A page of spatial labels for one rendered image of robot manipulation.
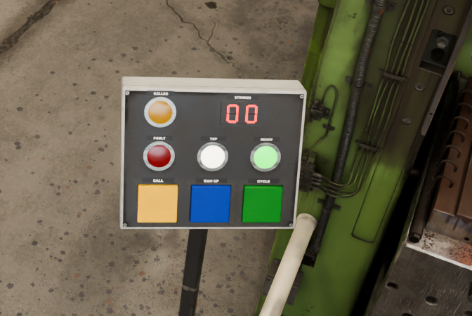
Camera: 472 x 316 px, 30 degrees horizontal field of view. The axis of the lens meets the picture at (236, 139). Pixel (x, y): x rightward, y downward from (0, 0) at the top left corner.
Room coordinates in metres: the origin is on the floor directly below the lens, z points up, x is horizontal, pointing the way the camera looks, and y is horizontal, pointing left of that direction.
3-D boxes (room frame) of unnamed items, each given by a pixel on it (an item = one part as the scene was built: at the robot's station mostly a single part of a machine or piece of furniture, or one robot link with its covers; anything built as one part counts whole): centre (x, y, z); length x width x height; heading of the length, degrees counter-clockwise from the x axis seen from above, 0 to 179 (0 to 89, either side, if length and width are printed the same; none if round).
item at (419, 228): (1.27, -0.43, 0.93); 0.40 x 0.03 x 0.03; 167
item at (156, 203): (1.00, 0.13, 1.01); 0.07 x 0.05 x 0.07; 102
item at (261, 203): (1.04, -0.07, 1.01); 0.07 x 0.05 x 0.07; 102
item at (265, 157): (1.09, -0.06, 1.09); 0.05 x 0.03 x 0.04; 77
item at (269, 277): (1.30, -0.19, 0.36); 0.09 x 0.07 x 0.12; 77
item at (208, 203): (1.02, 0.03, 1.01); 0.07 x 0.05 x 0.07; 102
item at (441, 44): (1.30, -0.35, 1.24); 0.03 x 0.03 x 0.07; 77
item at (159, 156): (1.05, 0.14, 1.09); 0.05 x 0.03 x 0.04; 77
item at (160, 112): (1.09, 0.14, 1.16); 0.05 x 0.03 x 0.04; 77
